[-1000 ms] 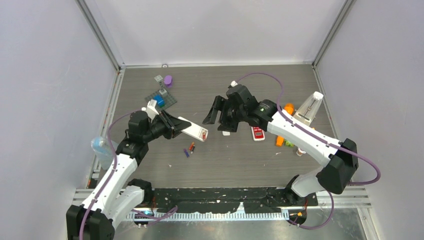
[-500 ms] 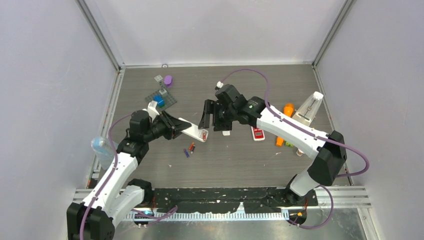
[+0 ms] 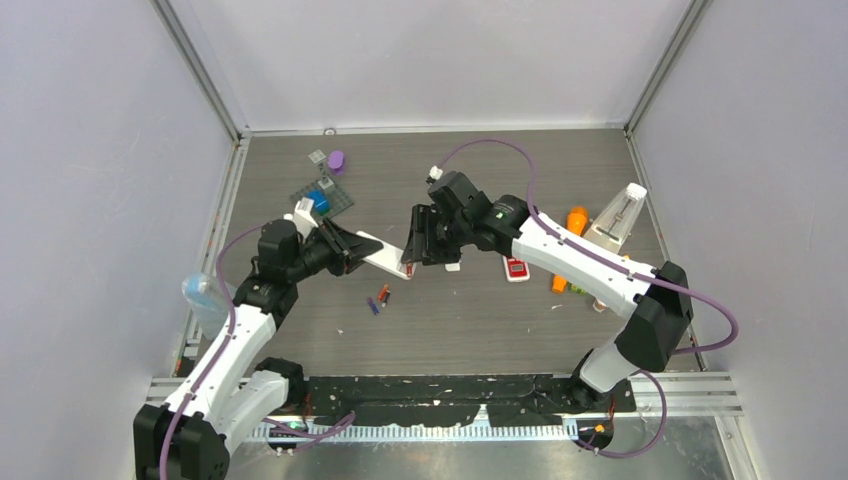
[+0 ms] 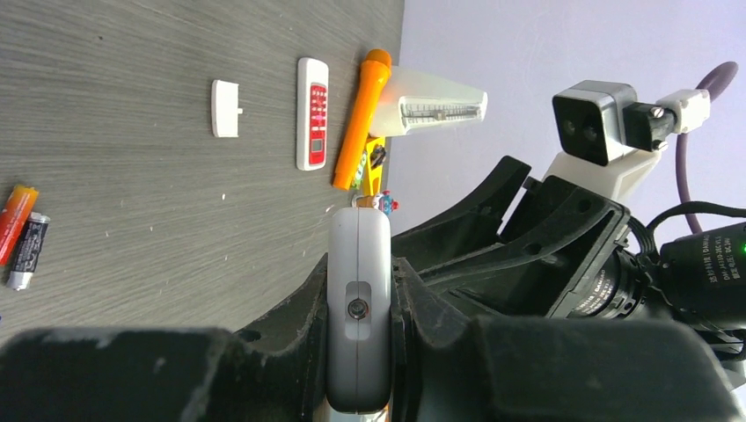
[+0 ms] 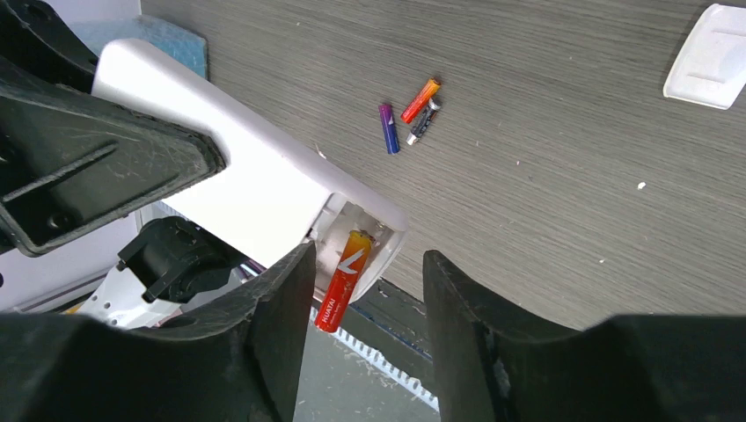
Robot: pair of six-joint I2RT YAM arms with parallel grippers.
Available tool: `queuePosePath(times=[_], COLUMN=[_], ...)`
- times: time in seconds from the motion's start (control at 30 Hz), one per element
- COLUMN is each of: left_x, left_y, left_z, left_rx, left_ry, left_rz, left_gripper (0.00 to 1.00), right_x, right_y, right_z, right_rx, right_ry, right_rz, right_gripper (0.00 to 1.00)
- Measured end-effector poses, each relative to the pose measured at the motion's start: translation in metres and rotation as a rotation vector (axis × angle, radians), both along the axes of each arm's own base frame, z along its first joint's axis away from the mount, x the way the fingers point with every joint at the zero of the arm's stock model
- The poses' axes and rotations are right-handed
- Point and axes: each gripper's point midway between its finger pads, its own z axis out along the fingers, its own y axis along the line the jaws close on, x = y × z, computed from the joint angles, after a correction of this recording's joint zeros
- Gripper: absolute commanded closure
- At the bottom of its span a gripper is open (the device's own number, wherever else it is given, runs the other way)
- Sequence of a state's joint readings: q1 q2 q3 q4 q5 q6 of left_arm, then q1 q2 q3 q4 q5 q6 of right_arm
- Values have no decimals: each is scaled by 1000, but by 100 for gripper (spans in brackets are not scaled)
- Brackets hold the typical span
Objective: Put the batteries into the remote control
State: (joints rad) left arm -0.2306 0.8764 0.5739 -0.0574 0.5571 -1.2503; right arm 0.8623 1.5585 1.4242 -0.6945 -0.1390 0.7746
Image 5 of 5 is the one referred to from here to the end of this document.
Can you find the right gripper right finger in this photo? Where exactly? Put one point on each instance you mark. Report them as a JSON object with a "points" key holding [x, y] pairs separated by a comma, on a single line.
{"points": [[496, 361]]}

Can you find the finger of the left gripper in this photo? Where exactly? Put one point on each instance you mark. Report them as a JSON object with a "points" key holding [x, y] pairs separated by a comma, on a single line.
{"points": [[72, 163], [35, 38]]}

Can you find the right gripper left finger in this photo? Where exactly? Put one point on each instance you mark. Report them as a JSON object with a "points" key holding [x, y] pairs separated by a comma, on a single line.
{"points": [[237, 358]]}

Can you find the orange battery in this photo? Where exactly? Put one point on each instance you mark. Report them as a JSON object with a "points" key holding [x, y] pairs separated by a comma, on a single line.
{"points": [[429, 89], [345, 277]]}

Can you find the white remote control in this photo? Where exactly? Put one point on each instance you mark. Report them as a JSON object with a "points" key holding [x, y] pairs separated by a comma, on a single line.
{"points": [[275, 192]]}

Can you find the white battery cover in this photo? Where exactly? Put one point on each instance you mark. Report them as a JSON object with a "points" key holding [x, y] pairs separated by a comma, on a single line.
{"points": [[710, 67]]}

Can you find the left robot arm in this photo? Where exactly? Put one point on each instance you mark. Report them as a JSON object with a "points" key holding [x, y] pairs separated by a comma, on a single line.
{"points": [[166, 265]]}

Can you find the blue plastic bottle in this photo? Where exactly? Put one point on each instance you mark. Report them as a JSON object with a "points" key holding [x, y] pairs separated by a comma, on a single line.
{"points": [[188, 48]]}

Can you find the black silver battery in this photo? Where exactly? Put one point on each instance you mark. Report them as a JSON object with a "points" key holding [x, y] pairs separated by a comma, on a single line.
{"points": [[417, 131]]}

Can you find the purple battery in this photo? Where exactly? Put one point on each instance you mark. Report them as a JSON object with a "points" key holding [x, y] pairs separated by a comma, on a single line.
{"points": [[389, 130]]}

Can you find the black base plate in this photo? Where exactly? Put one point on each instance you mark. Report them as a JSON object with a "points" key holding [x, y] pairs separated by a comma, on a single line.
{"points": [[393, 322]]}

